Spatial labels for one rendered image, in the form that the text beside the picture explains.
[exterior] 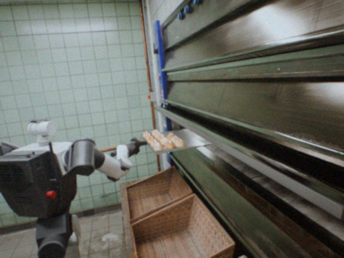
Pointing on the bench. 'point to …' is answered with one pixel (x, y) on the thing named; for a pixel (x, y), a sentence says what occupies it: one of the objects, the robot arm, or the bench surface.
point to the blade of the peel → (191, 142)
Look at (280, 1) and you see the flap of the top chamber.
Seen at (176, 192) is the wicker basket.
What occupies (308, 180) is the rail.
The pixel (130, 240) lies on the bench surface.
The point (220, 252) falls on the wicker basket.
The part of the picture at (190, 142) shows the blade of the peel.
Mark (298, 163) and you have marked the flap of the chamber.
